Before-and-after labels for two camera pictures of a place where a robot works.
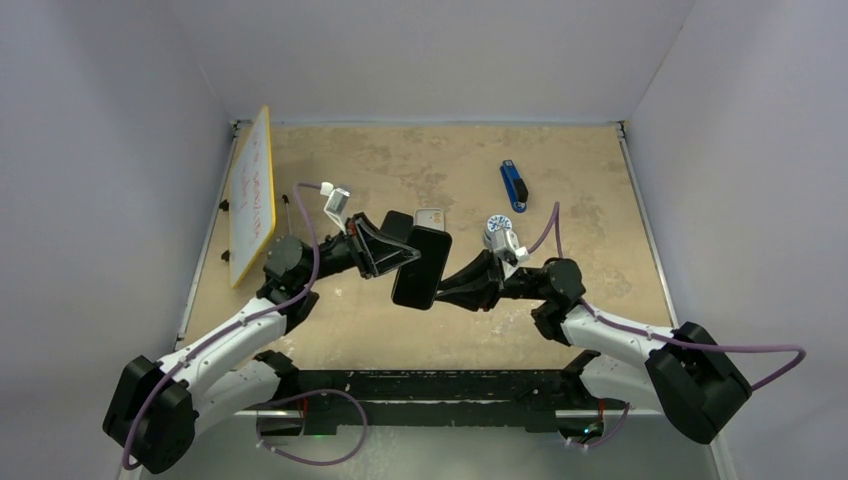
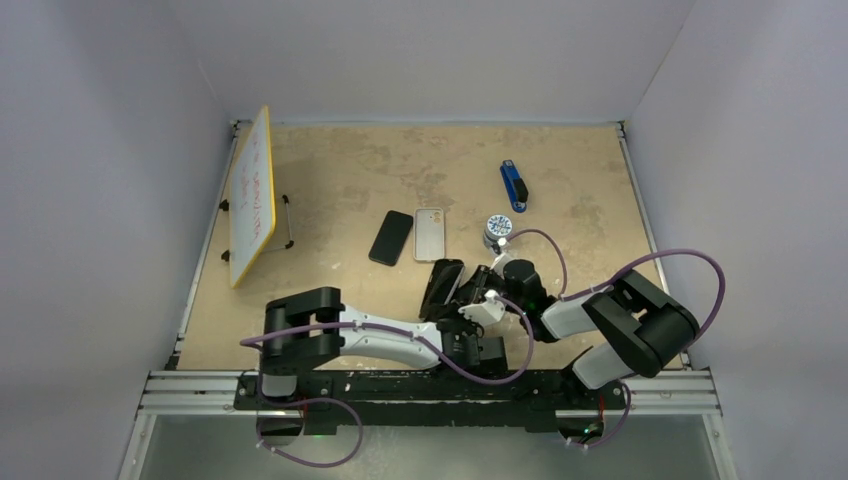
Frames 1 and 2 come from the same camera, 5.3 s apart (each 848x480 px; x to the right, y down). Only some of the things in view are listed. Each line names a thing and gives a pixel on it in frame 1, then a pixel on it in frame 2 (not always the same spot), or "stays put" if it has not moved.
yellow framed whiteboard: (252, 203) stays put
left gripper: (376, 253) -> (470, 325)
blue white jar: (495, 236) stays put
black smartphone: (396, 225) stays put
